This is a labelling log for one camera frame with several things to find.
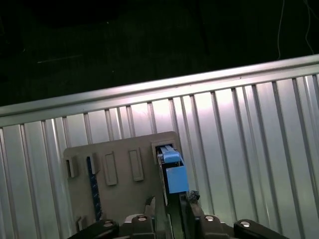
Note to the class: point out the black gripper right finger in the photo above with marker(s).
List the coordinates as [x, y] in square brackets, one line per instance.
[209, 229]

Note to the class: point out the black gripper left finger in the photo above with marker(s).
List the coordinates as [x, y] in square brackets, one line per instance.
[139, 229]

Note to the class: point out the hard disk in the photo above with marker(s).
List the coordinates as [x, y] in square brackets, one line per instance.
[177, 179]

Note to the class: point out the grey parts rack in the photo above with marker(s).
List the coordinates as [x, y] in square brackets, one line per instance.
[119, 199]

